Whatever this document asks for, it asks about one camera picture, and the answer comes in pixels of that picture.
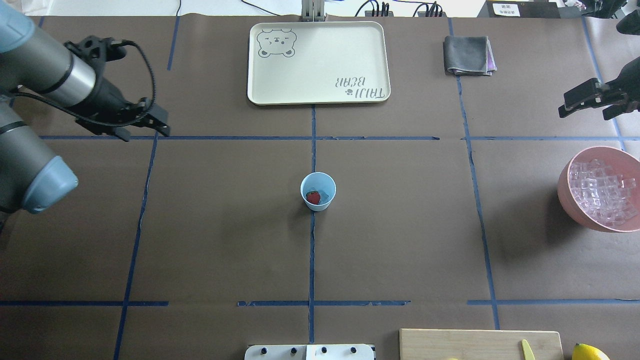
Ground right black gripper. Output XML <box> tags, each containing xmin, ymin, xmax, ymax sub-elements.
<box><xmin>558</xmin><ymin>57</ymin><xmax>640</xmax><ymax>121</ymax></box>

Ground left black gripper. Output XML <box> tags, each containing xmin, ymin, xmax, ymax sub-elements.
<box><xmin>75</xmin><ymin>78</ymin><xmax>171</xmax><ymax>142</ymax></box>

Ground red strawberry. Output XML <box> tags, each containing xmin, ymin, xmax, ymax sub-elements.
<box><xmin>305</xmin><ymin>190</ymin><xmax>319</xmax><ymax>205</ymax></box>

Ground light blue cup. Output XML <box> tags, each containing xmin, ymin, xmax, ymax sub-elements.
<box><xmin>299</xmin><ymin>172</ymin><xmax>337</xmax><ymax>212</ymax></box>

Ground ice cubes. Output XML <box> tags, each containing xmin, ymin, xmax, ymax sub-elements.
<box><xmin>317</xmin><ymin>190</ymin><xmax>331</xmax><ymax>205</ymax></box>

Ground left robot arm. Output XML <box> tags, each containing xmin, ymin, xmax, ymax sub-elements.
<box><xmin>0</xmin><ymin>2</ymin><xmax>170</xmax><ymax>215</ymax></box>

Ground pink bowl of ice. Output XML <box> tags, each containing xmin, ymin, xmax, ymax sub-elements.
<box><xmin>557</xmin><ymin>146</ymin><xmax>640</xmax><ymax>233</ymax></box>

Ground black box with label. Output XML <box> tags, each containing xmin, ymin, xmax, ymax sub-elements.
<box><xmin>477</xmin><ymin>0</ymin><xmax>562</xmax><ymax>19</ymax></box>

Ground folded grey cloth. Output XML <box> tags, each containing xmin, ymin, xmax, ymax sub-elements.
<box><xmin>443</xmin><ymin>35</ymin><xmax>498</xmax><ymax>76</ymax></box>

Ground cream bear tray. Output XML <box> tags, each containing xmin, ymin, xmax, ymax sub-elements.
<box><xmin>247</xmin><ymin>21</ymin><xmax>391</xmax><ymax>106</ymax></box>

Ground lemon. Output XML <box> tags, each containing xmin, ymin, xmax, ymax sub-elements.
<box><xmin>571</xmin><ymin>342</ymin><xmax>610</xmax><ymax>360</ymax></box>

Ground yellow knife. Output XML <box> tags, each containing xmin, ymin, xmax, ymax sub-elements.
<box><xmin>520</xmin><ymin>339</ymin><xmax>536</xmax><ymax>360</ymax></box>

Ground wooden cutting board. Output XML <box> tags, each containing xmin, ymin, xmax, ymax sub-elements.
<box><xmin>398</xmin><ymin>328</ymin><xmax>565</xmax><ymax>360</ymax></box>

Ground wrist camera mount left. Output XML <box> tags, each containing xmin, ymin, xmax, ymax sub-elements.
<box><xmin>62</xmin><ymin>35</ymin><xmax>127</xmax><ymax>64</ymax></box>

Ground aluminium frame post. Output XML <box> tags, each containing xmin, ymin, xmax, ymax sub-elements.
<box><xmin>301</xmin><ymin>0</ymin><xmax>326</xmax><ymax>22</ymax></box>

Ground white camera pole base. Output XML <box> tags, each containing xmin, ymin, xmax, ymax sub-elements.
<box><xmin>244</xmin><ymin>343</ymin><xmax>377</xmax><ymax>360</ymax></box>

